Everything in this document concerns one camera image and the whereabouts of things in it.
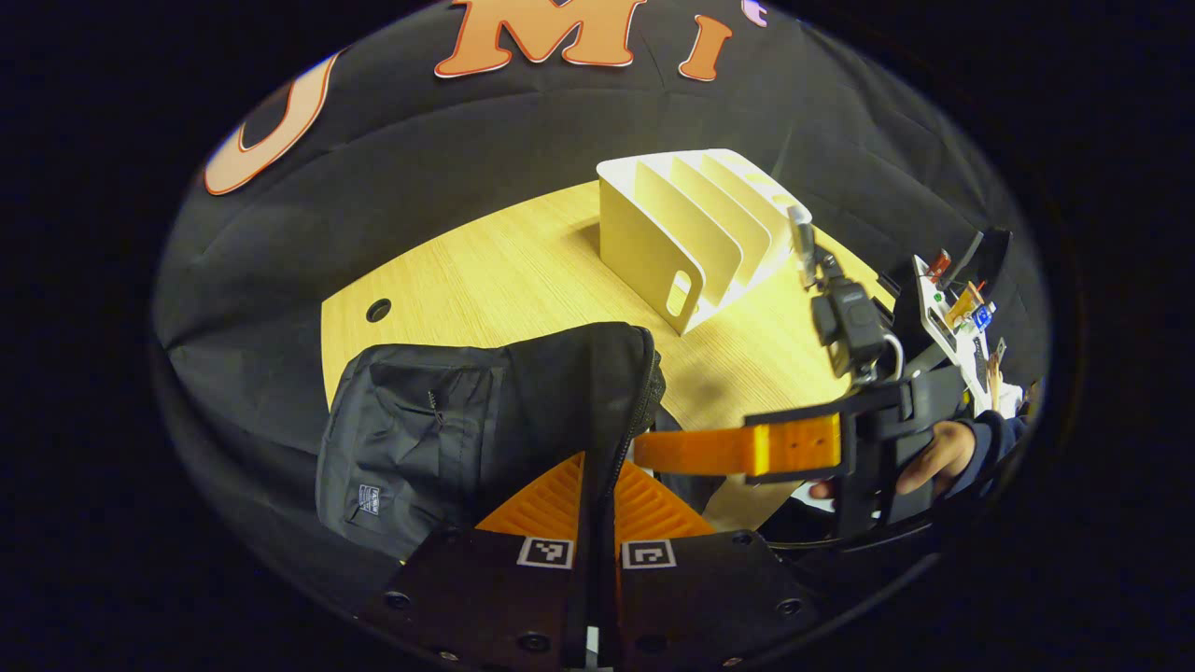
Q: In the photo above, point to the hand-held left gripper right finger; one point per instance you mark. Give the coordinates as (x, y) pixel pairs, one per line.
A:
(612, 579)

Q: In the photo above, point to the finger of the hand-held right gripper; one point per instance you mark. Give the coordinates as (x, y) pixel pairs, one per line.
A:
(794, 448)

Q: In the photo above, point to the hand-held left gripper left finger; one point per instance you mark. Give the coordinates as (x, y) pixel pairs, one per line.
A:
(586, 588)

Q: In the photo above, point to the white bookshelf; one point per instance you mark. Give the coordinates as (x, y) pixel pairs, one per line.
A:
(644, 243)

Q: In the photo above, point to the black schoolbag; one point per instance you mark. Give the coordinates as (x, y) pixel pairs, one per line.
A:
(420, 420)

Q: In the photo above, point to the white board with electronics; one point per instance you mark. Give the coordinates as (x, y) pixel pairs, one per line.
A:
(934, 299)

